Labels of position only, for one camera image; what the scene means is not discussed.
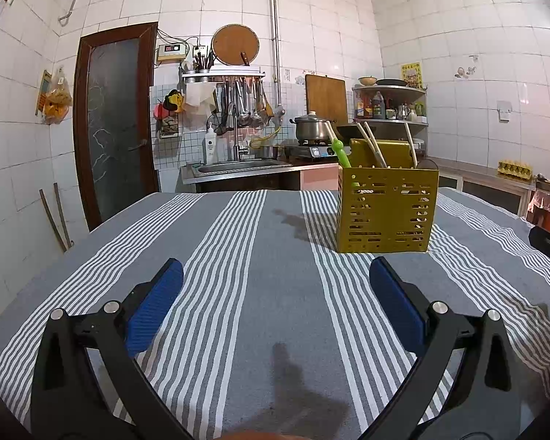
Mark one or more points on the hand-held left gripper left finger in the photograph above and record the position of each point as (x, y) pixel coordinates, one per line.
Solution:
(158, 298)

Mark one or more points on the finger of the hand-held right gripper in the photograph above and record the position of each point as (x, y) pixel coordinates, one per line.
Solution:
(547, 240)

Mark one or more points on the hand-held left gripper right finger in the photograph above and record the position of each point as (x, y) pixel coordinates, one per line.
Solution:
(394, 298)

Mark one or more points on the yellow perforated utensil holder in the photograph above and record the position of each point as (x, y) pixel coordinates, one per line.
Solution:
(385, 220)

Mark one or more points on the row of hanging kitchen utensils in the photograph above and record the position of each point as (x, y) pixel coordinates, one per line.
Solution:
(243, 103)

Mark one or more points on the yellow egg tray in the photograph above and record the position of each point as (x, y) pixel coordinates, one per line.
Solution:
(515, 169)

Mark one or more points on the kitchen counter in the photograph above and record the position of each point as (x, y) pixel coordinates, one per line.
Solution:
(476, 169)

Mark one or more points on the grey white striped tablecloth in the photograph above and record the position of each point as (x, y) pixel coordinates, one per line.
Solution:
(266, 284)

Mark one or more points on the wooden stick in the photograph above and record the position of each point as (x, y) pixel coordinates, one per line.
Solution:
(62, 215)
(52, 220)

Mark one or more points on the stainless steel sink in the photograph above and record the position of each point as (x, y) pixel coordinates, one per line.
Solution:
(238, 167)

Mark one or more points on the white soap bottle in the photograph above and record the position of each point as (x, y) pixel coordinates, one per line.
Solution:
(210, 146)

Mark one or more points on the gas stove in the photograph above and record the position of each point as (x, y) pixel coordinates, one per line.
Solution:
(311, 151)

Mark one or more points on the black wok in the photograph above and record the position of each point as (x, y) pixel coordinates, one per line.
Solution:
(346, 130)

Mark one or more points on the metal faucet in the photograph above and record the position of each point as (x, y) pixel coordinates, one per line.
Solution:
(235, 137)

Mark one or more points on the dark wooden glass door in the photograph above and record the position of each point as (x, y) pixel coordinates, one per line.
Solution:
(114, 123)

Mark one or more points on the red plastic bag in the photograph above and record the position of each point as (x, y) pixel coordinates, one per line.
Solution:
(159, 111)

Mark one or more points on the steel pot with lid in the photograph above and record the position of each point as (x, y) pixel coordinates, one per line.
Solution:
(310, 128)

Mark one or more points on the cooking oil bottle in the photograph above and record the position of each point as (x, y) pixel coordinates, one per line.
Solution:
(379, 106)

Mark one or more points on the yellow black gloves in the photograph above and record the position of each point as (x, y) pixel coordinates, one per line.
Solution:
(174, 101)

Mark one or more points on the white hanging cloth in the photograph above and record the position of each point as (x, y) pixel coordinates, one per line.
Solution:
(199, 98)

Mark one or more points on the rectangular wooden cutting board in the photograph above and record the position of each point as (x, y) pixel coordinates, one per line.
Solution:
(325, 98)

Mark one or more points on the dark shallow pan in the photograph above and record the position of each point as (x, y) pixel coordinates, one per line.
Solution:
(392, 82)

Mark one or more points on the ceramic bowl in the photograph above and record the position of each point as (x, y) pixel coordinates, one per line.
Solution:
(367, 81)

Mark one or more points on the hanging bag of oranges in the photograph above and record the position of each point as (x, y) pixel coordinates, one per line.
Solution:
(58, 101)

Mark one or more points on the hanging wooden board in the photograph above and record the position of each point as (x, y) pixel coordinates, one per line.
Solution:
(42, 91)

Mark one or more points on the metal cup with knives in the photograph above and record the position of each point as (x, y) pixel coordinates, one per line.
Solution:
(201, 65)

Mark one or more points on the round wooden cutting board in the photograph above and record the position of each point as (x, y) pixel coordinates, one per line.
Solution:
(233, 43)

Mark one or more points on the white wall socket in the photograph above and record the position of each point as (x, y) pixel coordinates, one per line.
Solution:
(504, 111)

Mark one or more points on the corner wall shelf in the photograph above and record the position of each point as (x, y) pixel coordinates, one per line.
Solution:
(394, 122)

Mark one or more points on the wall suction hooks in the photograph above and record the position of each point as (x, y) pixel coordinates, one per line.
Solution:
(460, 72)

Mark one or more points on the yellow wall poster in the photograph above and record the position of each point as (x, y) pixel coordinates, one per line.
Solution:
(411, 75)

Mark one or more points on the metal wall rack shelf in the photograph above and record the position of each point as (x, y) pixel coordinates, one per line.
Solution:
(224, 74)

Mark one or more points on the white wall control box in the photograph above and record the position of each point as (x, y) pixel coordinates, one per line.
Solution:
(172, 52)

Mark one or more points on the vertical wall pipe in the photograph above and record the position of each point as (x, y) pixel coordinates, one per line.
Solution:
(275, 32)

